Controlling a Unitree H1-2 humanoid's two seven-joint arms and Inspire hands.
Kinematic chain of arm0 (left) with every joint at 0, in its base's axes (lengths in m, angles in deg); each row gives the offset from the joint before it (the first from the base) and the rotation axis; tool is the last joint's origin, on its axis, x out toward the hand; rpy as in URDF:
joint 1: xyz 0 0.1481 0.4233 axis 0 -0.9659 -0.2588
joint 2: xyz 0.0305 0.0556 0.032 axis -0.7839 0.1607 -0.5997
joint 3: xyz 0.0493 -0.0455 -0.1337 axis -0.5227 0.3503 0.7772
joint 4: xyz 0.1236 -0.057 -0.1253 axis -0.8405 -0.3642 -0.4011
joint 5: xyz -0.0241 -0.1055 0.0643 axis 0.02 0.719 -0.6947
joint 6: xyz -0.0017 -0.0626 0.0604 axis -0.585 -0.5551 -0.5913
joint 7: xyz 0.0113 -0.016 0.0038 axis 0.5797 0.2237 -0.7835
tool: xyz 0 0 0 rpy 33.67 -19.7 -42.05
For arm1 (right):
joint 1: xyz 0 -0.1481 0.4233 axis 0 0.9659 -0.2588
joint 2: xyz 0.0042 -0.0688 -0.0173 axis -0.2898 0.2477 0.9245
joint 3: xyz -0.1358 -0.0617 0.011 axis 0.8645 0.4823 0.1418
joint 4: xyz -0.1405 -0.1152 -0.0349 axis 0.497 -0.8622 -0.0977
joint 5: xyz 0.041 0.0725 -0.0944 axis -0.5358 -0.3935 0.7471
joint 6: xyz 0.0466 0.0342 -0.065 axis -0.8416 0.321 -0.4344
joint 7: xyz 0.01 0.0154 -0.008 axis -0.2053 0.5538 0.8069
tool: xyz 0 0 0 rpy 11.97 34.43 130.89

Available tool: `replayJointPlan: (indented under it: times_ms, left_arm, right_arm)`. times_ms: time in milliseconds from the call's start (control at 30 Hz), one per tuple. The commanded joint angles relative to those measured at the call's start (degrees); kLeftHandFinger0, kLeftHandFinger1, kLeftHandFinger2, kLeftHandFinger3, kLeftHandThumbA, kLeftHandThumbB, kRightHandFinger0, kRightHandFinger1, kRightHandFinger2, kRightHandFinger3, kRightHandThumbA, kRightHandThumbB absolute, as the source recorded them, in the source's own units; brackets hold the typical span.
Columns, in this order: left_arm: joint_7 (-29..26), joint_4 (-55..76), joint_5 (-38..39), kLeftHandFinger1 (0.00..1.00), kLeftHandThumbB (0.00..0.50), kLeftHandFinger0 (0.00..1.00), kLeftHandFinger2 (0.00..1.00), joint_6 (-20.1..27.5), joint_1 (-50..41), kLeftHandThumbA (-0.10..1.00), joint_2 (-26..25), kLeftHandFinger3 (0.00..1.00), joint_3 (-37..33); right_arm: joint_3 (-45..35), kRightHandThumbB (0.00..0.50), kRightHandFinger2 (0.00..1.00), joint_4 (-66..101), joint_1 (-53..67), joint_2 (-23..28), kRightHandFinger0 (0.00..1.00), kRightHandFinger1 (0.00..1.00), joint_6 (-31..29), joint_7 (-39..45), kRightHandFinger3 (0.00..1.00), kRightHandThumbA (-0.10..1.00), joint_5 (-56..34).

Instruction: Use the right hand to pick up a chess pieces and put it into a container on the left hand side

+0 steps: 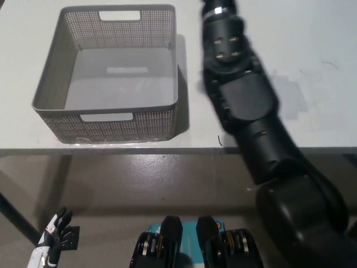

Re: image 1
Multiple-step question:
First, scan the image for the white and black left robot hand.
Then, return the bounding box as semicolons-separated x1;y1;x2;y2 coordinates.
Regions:
27;206;74;268

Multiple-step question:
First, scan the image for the black floor mounting plate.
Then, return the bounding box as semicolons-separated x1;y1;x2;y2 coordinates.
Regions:
61;225;81;251

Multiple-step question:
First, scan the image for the black slanted table leg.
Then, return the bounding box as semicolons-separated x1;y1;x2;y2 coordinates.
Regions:
0;190;40;238

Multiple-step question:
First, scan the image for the gray perforated plastic basket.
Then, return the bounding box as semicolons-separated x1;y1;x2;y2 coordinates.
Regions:
31;4;179;144

